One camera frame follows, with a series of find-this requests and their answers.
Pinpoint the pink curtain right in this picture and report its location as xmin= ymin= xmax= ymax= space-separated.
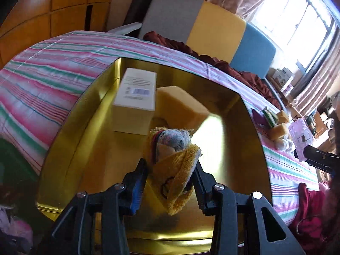
xmin=290 ymin=27 xmax=339 ymax=115

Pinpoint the white plastic bag ball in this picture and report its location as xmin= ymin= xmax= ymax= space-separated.
xmin=274 ymin=136 xmax=295 ymax=152

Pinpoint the yellow sponge block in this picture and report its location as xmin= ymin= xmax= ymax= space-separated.
xmin=268 ymin=123 xmax=289 ymax=141
xmin=276 ymin=110 xmax=289 ymax=124
xmin=154 ymin=86 xmax=210 ymax=131

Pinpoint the grey yellow blue headboard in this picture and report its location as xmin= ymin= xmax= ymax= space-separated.
xmin=138 ymin=0 xmax=276 ymax=78

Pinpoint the yellow knitted cloth bundle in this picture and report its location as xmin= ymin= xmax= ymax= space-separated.
xmin=143 ymin=127 xmax=201 ymax=215

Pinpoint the purple snack packet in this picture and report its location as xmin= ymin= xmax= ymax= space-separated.
xmin=252 ymin=109 xmax=269 ymax=127

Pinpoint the wooden side desk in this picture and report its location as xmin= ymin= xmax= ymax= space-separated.
xmin=266 ymin=75 xmax=336 ymax=153

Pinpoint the pink hair roller pack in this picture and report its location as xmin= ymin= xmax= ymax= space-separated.
xmin=288 ymin=118 xmax=314 ymax=162

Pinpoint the red clothing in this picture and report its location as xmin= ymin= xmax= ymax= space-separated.
xmin=289 ymin=180 xmax=339 ymax=254

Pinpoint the wooden wardrobe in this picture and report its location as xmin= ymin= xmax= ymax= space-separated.
xmin=1 ymin=0 xmax=111 ymax=66

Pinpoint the white appliance box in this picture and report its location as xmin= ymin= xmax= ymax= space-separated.
xmin=272 ymin=68 xmax=293 ymax=87

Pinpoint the green Weidan snack pack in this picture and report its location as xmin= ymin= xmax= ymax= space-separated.
xmin=262 ymin=108 xmax=277 ymax=128

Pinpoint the maroon blanket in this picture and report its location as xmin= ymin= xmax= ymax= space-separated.
xmin=143 ymin=31 xmax=282 ymax=110

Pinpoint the white pink cardboard box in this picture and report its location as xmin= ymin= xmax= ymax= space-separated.
xmin=112 ymin=67 xmax=157 ymax=135

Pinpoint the gold metal tin box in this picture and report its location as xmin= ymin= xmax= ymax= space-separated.
xmin=36 ymin=58 xmax=271 ymax=254

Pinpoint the striped bed sheet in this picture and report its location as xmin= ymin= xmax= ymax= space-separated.
xmin=1 ymin=31 xmax=275 ymax=172

